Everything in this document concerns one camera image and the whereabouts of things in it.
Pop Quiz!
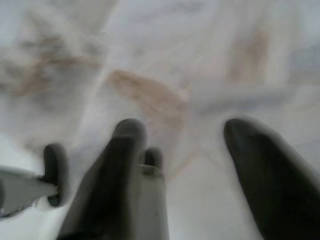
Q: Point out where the grey right robot leg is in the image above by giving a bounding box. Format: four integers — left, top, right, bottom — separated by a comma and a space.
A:
137, 147, 170, 240

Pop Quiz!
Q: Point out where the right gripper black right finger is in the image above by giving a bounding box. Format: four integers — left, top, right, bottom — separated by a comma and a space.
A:
223, 117, 320, 240

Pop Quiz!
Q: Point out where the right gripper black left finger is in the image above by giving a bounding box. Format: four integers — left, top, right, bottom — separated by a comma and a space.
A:
58, 118, 148, 240

